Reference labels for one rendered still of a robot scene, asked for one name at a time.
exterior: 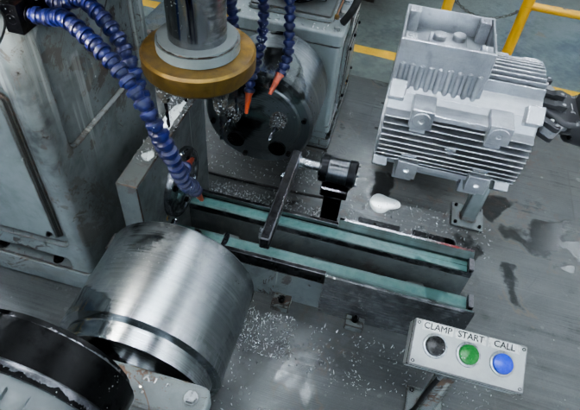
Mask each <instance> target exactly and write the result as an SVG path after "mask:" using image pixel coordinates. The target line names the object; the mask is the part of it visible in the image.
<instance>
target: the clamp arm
mask: <svg viewBox="0 0 580 410"><path fill-rule="evenodd" d="M300 159H301V160H304V159H305V158H302V152H301V151H299V150H294V151H293V153H292V155H291V158H290V160H289V162H288V164H287V169H286V171H285V173H281V184H280V186H279V189H278V191H277V193H276V195H275V198H274V202H273V204H272V206H271V209H270V211H269V214H268V217H267V220H266V222H265V224H264V226H263V228H260V229H259V233H258V238H259V247H260V248H264V249H269V247H270V244H271V242H272V240H273V237H274V233H275V231H276V228H277V225H278V223H279V221H280V218H281V214H282V212H283V209H284V207H285V204H286V202H287V198H288V195H289V193H290V190H291V188H292V185H293V181H294V179H295V176H296V173H297V171H298V169H299V167H302V166H301V165H300V164H302V165H303V161H301V160H300Z"/></svg>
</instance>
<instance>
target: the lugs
mask: <svg viewBox="0 0 580 410"><path fill-rule="evenodd" d="M407 84H408V81H407V80H404V79H396V78H392V79H391V83H390V86H389V91H388V98H390V99H394V100H399V101H403V100H404V98H405V95H406V90H407ZM545 113H546V107H541V106H537V105H532V104H530V105H528V106H527V107H525V110H524V114H523V118H522V122H521V125H523V126H527V127H532V128H539V127H542V126H543V123H544V120H545ZM387 160H388V158H386V157H382V156H378V155H375V151H374V153H373V158H372V161H371V163H372V164H376V165H380V166H384V167H385V166H386V165H387ZM508 188H509V184H507V183H502V182H498V181H494V180H491V181H490V184H489V189H490V190H495V191H499V192H507V191H508Z"/></svg>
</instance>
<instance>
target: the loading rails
mask: <svg viewBox="0 0 580 410"><path fill-rule="evenodd" d="M202 189H203V188H202ZM202 195H203V198H204V201H202V202H201V201H199V200H198V199H197V198H194V197H192V199H191V201H190V203H189V207H190V214H191V222H192V226H188V225H184V224H178V225H181V226H184V227H186V228H189V229H192V230H195V229H199V230H201V232H202V234H204V235H206V236H208V237H210V238H211V239H213V240H215V241H216V242H218V243H220V244H221V242H222V240H223V238H224V234H225V233H226V232H227V231H228V232H230V238H229V241H228V242H227V243H226V244H225V245H224V247H225V248H226V249H227V250H229V251H230V252H231V253H232V254H233V255H234V256H235V257H236V258H237V259H238V260H239V261H240V262H241V263H242V265H243V266H244V267H245V268H246V270H247V271H248V272H249V275H250V277H251V280H252V281H253V285H254V291H256V292H259V293H265V294H268V295H272V296H273V298H272V300H271V303H270V309H273V310H276V311H279V312H284V313H288V310H289V307H290V305H291V301H294V302H298V303H301V304H304V305H308V306H314V307H317V308H318V312H322V313H325V314H329V315H332V316H336V317H339V318H342V319H345V320H344V329H345V330H349V331H354V332H358V333H362V331H363V325H371V326H374V327H377V328H381V329H383V330H387V331H393V332H396V333H400V334H403V335H406V336H408V331H409V326H410V322H411V321H413V320H414V318H419V319H425V320H429V321H432V322H435V323H439V324H442V325H448V326H451V327H455V328H458V329H462V330H465V328H466V327H467V325H468V324H469V322H470V321H471V320H472V318H473V317H474V312H473V311H472V309H473V308H474V295H473V294H469V295H468V297H467V298H466V297H464V296H461V295H460V293H461V292H462V291H463V288H464V287H465V285H466V283H467V282H468V280H469V278H470V277H471V275H472V273H473V272H474V266H475V259H474V255H475V251H474V250H473V249H466V248H462V247H458V246H455V245H451V244H448V243H441V242H438V241H434V240H431V239H426V238H423V237H417V236H413V235H409V234H406V233H402V232H399V231H395V230H389V229H384V228H381V227H377V226H374V225H370V224H364V223H360V222H357V221H353V220H349V219H345V218H340V221H339V222H336V221H332V220H329V219H325V218H319V217H315V216H312V215H308V214H305V213H301V212H297V211H291V210H287V209H283V212H282V214H281V218H280V221H279V223H278V225H277V228H276V231H275V233H274V237H273V240H272V242H271V244H270V247H269V249H264V248H260V247H259V238H258V233H259V229H260V228H263V226H264V224H265V222H266V220H267V217H268V214H269V211H270V209H271V205H266V204H263V203H259V202H255V201H252V200H248V199H242V198H238V197H234V196H230V195H227V194H223V193H220V192H213V191H210V190H206V189H203V191H202Z"/></svg>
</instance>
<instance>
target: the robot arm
mask: <svg viewBox="0 0 580 410"><path fill-rule="evenodd" d="M546 78H547V81H546V84H547V87H546V88H545V89H546V94H545V97H544V100H543V107H546V113H545V120H544V123H543V126H542V127H539V128H538V129H537V132H536V136H538V137H539V138H540V139H542V140H543V141H545V142H551V141H552V139H553V138H554V137H555V136H556V134H559V135H560V138H561V139H562V141H563V142H566V143H569V144H572V145H575V146H578V147H580V93H579V94H577V95H575V96H571V95H570V94H568V93H566V92H564V91H560V90H555V89H554V88H553V87H552V86H551V83H552V81H553V79H552V78H550V77H546Z"/></svg>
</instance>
